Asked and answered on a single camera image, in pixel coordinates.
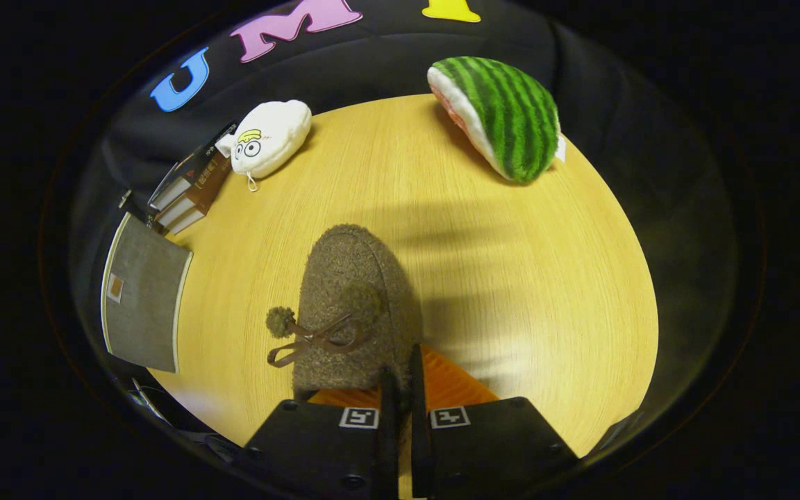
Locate green watermelon slice plush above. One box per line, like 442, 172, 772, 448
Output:
427, 56, 565, 185

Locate dark blue book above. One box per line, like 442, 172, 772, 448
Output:
148, 122, 238, 210

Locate brown fuzzy slipper shoe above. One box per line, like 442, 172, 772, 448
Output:
265, 223, 424, 401

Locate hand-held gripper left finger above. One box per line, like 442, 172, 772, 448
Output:
244, 368, 401, 500

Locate grey fabric storage box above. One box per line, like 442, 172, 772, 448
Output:
100, 212, 194, 374

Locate brown book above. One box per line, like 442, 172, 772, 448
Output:
156, 156, 234, 236

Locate white plush toy with eyes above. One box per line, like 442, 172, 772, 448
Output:
215, 99, 313, 192

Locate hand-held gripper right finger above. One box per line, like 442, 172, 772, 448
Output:
410, 344, 579, 500

